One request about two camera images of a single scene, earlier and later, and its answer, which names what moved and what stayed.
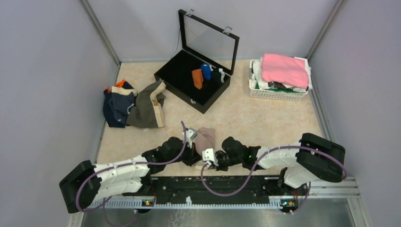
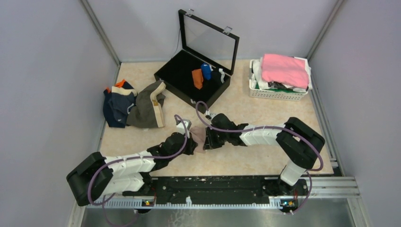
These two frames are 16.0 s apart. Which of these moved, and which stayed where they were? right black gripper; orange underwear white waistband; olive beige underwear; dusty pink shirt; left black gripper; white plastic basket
Moved: left black gripper; right black gripper
Stayed: olive beige underwear; white plastic basket; orange underwear white waistband; dusty pink shirt
